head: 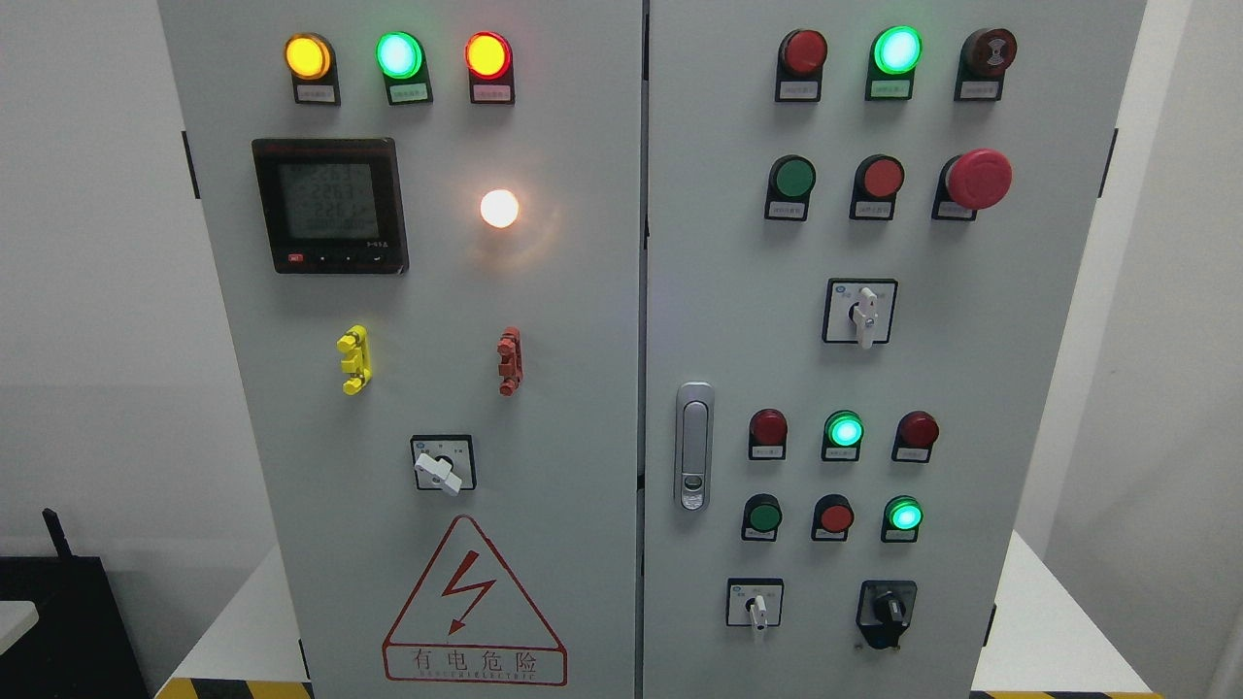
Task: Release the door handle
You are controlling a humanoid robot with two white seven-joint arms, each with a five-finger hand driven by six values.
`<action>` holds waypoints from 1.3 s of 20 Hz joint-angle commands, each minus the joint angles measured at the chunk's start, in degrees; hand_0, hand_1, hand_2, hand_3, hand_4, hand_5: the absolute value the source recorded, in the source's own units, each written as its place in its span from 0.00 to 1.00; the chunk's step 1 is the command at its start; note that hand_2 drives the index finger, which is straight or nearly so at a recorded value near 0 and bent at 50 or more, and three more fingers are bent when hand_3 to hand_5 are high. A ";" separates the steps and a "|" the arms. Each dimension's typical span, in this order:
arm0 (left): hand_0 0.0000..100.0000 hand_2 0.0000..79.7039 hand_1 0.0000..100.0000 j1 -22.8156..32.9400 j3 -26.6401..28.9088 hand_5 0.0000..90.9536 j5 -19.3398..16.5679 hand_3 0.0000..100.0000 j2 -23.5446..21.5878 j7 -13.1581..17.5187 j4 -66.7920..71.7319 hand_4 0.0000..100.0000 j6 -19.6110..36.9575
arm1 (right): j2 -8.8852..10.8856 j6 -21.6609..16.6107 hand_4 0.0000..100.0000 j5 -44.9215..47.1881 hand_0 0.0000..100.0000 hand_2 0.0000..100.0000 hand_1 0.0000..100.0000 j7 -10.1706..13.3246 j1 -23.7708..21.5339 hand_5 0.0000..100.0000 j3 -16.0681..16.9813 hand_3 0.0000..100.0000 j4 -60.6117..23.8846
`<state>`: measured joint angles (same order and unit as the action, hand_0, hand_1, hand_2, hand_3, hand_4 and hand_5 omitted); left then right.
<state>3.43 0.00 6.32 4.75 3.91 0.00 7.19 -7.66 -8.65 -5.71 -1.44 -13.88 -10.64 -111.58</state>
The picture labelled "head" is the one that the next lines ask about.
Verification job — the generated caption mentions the green lit button lower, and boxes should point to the green lit button lower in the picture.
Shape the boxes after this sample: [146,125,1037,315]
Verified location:
[883,495,924,544]

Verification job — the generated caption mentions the dark red light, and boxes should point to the dark red light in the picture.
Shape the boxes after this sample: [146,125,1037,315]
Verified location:
[890,410,940,464]
[750,408,789,461]

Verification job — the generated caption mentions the dark red buzzer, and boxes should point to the dark red buzzer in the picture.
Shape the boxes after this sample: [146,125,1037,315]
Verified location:
[953,27,1018,102]

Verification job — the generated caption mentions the yellow indicator light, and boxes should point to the yellow indicator light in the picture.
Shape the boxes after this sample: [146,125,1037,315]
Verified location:
[283,32,341,106]

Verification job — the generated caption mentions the white glowing indicator light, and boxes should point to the white glowing indicator light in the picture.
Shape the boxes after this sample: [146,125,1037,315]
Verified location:
[479,187,521,229]

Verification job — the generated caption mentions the green light top right row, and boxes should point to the green light top right row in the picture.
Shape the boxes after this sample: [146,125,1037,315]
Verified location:
[865,25,924,101]

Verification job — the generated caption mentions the grey left cabinet door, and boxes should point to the grey left cabinet door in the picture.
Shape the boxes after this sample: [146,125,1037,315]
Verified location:
[158,1,644,698]

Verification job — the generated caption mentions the green indicator light top left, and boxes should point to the green indicator light top left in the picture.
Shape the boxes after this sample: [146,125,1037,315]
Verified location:
[375,31,433,106]

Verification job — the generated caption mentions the grey right cabinet door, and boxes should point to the grey right cabinet door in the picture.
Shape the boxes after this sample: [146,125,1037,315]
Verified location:
[641,1,1145,698]

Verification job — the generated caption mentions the black box with antenna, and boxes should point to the black box with antenna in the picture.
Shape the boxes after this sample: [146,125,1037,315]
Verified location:
[1,507,150,698]

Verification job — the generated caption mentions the red emergency stop button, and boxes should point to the red emergency stop button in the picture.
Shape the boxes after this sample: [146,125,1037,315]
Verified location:
[931,148,1013,221]

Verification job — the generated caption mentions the red terminal connector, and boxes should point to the red terminal connector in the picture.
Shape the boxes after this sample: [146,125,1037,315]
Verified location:
[496,326,525,397]

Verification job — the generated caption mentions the white selector switch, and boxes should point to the white selector switch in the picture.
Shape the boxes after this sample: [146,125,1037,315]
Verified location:
[822,279,897,350]
[726,577,786,643]

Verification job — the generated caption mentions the dark red light middle right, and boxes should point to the dark red light middle right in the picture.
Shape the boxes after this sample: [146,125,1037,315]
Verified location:
[890,410,940,464]

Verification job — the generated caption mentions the white selector switch upper right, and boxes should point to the white selector switch upper right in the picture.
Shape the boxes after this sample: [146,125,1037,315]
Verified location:
[822,279,897,350]

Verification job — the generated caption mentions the red indicator light top left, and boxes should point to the red indicator light top left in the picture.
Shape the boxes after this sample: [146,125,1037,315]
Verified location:
[462,31,516,104]

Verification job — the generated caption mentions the red push button lower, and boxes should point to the red push button lower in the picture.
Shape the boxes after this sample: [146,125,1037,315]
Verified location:
[810,494,856,544]

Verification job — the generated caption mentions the red push button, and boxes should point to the red push button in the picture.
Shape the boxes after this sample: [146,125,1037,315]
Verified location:
[810,494,856,544]
[849,153,905,221]

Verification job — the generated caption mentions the red electric warning sticker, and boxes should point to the red electric warning sticker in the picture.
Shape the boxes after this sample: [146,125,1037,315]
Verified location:
[382,515,568,687]

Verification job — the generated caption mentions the green push button lower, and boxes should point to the green push button lower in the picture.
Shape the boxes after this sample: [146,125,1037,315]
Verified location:
[740,494,783,544]

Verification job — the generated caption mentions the dark red light middle left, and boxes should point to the dark red light middle left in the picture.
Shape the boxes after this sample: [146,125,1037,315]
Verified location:
[750,408,789,461]

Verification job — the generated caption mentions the white selector switch lower right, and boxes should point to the white selector switch lower right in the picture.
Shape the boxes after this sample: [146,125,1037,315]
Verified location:
[726,577,786,643]

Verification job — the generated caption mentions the yellow terminal connector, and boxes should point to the yellow terminal connector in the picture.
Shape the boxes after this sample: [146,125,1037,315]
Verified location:
[336,323,372,396]

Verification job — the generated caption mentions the green push button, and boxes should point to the green push button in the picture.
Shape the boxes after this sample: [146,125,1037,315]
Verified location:
[764,154,817,221]
[740,494,783,544]

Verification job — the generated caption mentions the green push button upper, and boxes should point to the green push button upper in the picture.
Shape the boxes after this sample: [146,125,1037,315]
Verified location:
[764,154,817,221]

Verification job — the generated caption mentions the green light row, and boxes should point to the green light row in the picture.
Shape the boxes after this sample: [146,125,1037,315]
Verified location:
[820,409,864,463]
[865,25,924,101]

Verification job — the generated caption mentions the red push button upper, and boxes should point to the red push button upper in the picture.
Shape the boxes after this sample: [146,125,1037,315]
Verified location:
[849,153,905,221]

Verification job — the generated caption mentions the white selector switch left door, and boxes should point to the white selector switch left door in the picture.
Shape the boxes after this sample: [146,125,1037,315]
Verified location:
[410,434,479,496]

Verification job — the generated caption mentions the black digital power meter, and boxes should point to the black digital power meter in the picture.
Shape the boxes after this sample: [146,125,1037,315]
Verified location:
[252,137,409,275]

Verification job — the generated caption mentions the grey cabinet door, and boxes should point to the grey cabinet door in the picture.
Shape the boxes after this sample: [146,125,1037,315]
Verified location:
[641,1,1145,698]
[158,1,644,698]

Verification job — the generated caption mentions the green light middle row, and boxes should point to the green light middle row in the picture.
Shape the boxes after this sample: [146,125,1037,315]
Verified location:
[820,409,864,463]

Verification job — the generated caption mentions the black rotary switch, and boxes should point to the black rotary switch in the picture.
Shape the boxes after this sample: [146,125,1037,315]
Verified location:
[856,580,919,650]

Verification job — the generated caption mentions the silver door latch handle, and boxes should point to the silver door latch handle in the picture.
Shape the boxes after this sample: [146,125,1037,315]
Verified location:
[674,382,715,512]

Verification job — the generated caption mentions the red light top right row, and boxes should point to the red light top right row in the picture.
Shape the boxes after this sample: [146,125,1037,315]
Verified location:
[774,29,827,103]

